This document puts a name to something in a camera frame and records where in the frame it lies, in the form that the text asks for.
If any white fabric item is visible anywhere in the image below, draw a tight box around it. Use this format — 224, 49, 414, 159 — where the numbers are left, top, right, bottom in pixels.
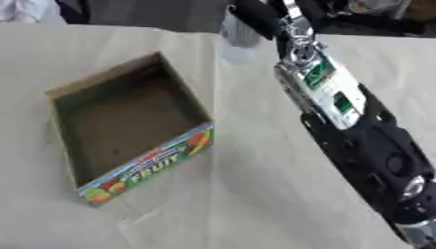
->
0, 0, 67, 24

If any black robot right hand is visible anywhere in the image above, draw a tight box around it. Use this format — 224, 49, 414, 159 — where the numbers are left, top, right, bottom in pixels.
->
228, 0, 345, 51

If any open cardboard box fruit print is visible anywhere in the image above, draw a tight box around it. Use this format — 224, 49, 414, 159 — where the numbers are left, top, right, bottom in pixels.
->
44, 51, 217, 206

